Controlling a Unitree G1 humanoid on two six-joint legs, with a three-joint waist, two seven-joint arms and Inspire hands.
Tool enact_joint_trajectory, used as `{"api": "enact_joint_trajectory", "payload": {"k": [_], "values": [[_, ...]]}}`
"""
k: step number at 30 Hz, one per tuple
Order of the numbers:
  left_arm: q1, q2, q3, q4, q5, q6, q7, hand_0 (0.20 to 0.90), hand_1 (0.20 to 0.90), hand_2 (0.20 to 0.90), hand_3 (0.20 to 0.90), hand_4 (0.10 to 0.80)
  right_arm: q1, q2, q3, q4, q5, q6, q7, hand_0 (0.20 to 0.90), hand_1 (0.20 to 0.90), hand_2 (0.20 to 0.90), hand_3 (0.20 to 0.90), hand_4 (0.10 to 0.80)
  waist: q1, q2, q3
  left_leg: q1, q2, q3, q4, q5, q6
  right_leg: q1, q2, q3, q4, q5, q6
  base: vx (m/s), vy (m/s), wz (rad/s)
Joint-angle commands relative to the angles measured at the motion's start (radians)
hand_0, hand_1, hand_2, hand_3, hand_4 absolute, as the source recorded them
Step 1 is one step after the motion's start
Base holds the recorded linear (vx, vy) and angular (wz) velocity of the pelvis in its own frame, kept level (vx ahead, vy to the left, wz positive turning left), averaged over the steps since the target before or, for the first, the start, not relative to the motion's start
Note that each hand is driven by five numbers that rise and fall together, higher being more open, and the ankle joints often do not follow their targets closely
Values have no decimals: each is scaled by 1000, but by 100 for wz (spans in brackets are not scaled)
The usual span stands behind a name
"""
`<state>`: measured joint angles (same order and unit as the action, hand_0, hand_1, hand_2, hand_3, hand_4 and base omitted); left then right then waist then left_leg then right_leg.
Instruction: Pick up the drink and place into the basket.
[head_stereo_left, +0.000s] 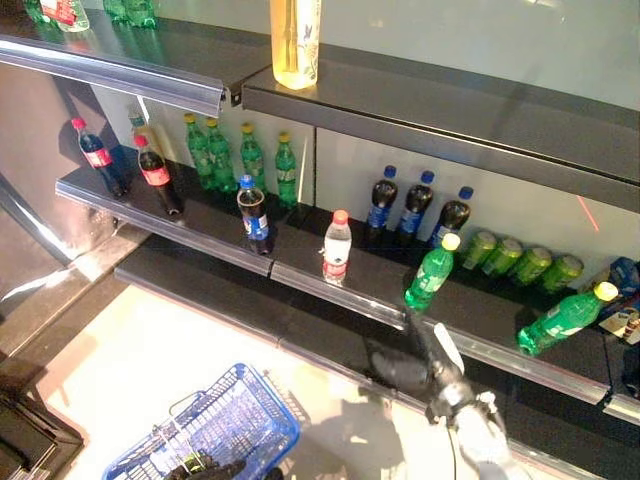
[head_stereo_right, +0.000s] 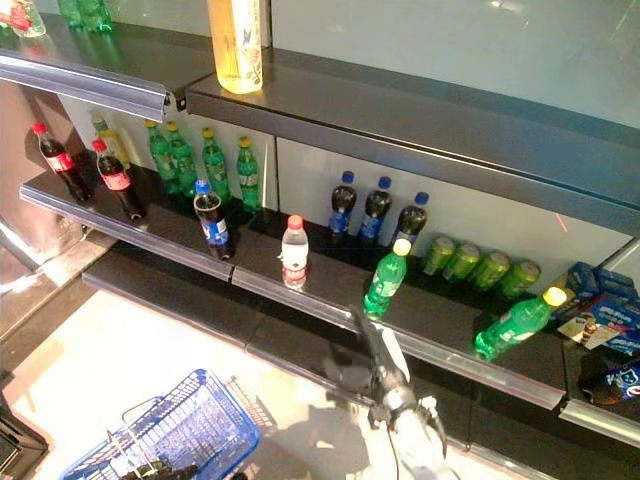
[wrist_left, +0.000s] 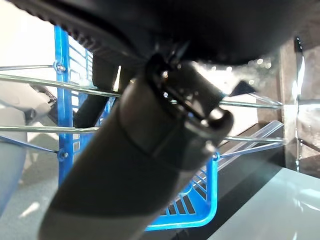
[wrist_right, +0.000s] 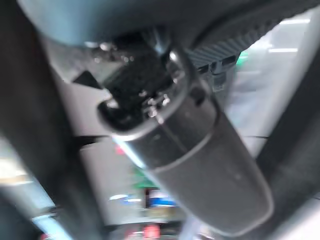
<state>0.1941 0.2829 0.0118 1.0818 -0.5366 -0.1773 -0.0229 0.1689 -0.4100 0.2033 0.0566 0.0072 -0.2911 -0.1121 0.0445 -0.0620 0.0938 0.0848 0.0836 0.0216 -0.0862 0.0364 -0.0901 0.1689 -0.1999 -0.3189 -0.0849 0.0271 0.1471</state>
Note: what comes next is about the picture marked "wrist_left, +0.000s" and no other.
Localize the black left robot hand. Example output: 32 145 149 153
7 0 320 240

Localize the blue plastic shopping basket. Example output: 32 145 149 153
53 24 218 232

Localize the chrome vertical shelf bar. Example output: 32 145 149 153
294 36 307 173

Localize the white grey robot body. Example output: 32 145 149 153
0 82 58 208

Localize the dark brown shelf post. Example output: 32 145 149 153
278 14 320 173

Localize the clear plastic shelf price rail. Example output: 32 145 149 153
217 119 286 173

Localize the metal wire basket handle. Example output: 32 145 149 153
0 63 285 110
0 126 285 161

